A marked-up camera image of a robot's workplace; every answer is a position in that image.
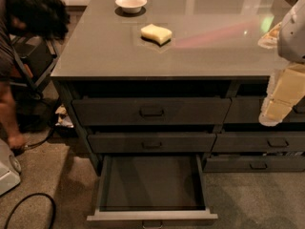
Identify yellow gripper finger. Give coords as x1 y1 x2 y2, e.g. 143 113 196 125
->
257 23 281 49
258 64 305 127

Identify yellow sponge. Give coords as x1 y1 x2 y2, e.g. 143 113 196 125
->
141 24 173 45

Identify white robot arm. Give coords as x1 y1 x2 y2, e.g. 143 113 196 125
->
258 0 305 127

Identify top right drawer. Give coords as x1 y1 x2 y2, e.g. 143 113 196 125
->
224 96 305 124

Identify bottom right drawer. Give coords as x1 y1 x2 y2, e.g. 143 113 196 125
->
202 156 305 173

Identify middle right drawer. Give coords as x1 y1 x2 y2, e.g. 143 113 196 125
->
213 132 305 153

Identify dark grey drawer cabinet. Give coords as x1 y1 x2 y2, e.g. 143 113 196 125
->
52 0 304 170

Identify top left drawer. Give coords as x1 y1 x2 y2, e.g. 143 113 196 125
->
71 97 231 126

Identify middle left drawer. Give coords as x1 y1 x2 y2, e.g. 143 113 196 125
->
88 132 215 153

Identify open bottom left drawer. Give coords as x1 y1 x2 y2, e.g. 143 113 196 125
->
87 155 218 229

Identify white ceramic bowl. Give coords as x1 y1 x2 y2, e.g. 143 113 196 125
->
115 0 147 14

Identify black metal cart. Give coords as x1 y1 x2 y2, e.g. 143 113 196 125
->
10 36 59 98

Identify person in dark shirt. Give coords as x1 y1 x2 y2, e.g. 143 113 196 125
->
0 0 70 152

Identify grey machine on floor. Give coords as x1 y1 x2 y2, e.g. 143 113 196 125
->
0 139 21 196

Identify black floor cable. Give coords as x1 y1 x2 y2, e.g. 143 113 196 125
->
3 192 57 229

